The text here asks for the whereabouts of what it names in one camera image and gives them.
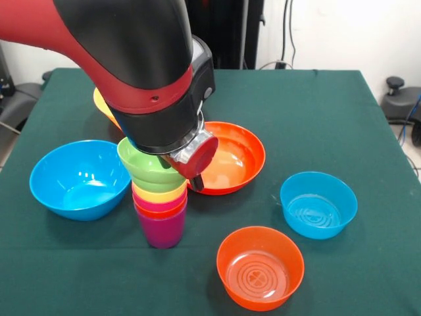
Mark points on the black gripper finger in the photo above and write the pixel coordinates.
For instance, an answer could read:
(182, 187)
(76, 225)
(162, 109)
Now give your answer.
(197, 183)

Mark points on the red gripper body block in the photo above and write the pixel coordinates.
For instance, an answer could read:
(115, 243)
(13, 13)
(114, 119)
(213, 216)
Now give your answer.
(200, 158)

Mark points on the wide orange-red shallow bowl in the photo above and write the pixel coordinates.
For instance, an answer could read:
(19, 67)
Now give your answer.
(237, 158)

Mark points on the magenta-red plastic cup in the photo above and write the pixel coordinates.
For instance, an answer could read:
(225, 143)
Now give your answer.
(158, 206)

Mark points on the orange-red plastic cup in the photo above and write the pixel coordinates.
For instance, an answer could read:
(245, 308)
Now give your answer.
(161, 214)

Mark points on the green plastic bowl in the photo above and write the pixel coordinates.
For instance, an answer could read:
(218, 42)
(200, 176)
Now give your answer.
(144, 171)

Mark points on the purple plastic cup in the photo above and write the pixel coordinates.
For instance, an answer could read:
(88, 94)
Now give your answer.
(161, 233)

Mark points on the small orange-red ringed bowl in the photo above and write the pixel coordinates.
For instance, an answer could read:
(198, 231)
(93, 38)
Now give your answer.
(260, 247)

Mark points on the large orange plastic bowl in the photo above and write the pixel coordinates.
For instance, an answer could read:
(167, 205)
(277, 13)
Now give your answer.
(103, 105)

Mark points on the large blue plastic bowl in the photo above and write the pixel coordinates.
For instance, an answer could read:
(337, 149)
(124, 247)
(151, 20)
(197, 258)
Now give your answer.
(82, 181)

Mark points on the small blue plastic bowl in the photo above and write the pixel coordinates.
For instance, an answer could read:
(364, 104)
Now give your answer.
(315, 214)

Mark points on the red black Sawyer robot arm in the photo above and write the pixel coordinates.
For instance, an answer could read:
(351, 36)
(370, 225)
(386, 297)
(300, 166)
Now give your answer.
(131, 66)

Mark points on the dark green table cloth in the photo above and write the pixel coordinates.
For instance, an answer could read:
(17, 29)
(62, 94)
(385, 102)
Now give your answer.
(361, 263)

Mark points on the black rounded floor base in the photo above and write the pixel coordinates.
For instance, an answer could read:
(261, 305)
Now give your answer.
(399, 102)
(19, 98)

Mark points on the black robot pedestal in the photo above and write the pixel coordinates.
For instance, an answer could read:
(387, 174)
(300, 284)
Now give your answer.
(237, 33)

